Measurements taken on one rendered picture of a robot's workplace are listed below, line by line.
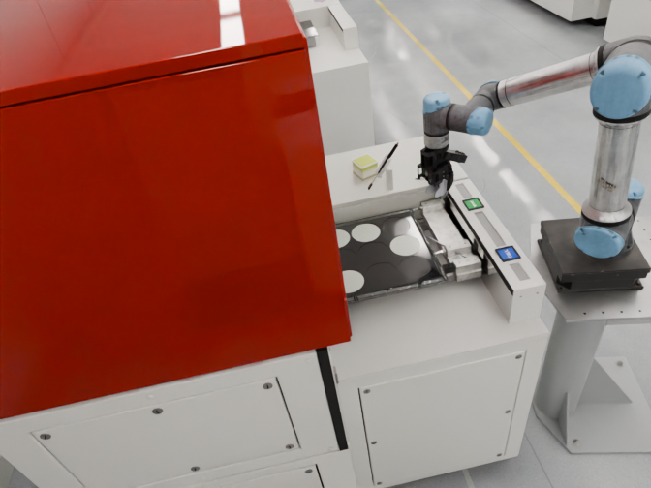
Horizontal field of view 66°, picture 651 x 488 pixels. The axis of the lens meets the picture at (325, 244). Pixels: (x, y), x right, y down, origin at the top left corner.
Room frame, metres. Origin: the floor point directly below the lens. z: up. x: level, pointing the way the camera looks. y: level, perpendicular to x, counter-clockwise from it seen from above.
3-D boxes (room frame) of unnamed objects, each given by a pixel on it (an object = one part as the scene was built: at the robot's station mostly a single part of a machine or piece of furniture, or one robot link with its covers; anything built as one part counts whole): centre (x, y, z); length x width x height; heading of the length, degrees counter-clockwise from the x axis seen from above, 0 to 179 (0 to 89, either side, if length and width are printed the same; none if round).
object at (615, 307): (1.07, -0.86, 0.75); 0.45 x 0.44 x 0.13; 80
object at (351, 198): (1.62, -0.23, 0.89); 0.62 x 0.35 x 0.14; 93
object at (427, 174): (1.29, -0.38, 1.16); 0.09 x 0.08 x 0.12; 121
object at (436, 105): (1.30, -0.38, 1.32); 0.09 x 0.08 x 0.11; 47
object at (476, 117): (1.24, -0.46, 1.32); 0.11 x 0.11 x 0.08; 47
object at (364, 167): (1.58, -0.20, 1.00); 0.07 x 0.07 x 0.07; 22
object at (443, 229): (1.26, -0.42, 0.87); 0.36 x 0.08 x 0.03; 3
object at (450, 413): (1.31, -0.25, 0.41); 0.97 x 0.64 x 0.82; 3
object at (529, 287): (1.18, -0.52, 0.89); 0.55 x 0.09 x 0.14; 3
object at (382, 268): (1.23, -0.15, 0.90); 0.34 x 0.34 x 0.01; 3
